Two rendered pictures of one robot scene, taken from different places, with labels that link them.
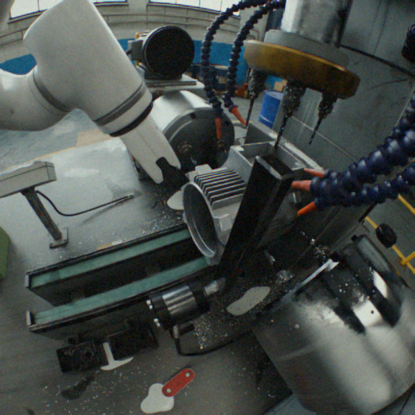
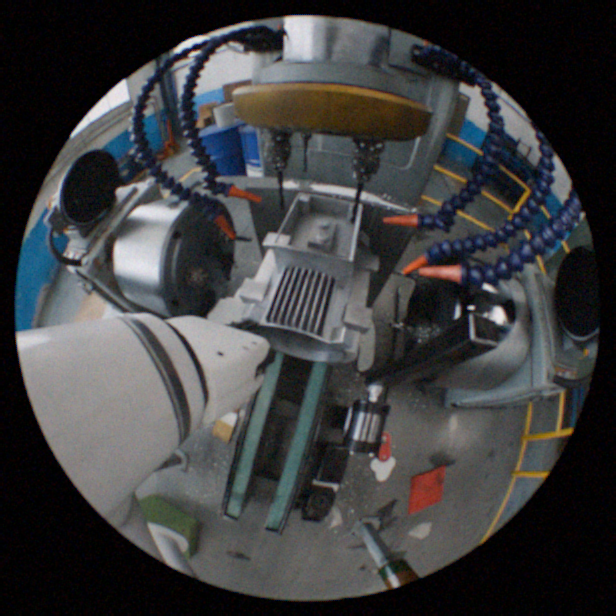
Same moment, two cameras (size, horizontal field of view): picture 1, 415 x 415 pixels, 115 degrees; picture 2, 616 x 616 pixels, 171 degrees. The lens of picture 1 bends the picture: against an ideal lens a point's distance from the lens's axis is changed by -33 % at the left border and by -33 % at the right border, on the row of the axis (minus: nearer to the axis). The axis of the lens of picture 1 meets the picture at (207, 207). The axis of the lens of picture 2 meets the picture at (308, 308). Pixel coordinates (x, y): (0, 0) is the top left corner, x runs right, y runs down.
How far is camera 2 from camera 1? 0.19 m
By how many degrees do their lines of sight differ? 29
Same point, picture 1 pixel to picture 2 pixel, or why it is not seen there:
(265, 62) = (330, 120)
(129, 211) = not seen: hidden behind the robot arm
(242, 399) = (425, 411)
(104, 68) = (107, 455)
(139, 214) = not seen: hidden behind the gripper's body
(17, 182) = not seen: hidden behind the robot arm
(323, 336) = (485, 359)
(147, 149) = (241, 389)
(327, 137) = (343, 151)
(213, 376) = (398, 419)
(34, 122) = (144, 528)
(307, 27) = (359, 52)
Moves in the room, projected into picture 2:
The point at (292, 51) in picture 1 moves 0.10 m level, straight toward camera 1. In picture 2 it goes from (384, 98) to (541, 202)
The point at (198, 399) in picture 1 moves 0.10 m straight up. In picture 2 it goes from (403, 440) to (421, 445)
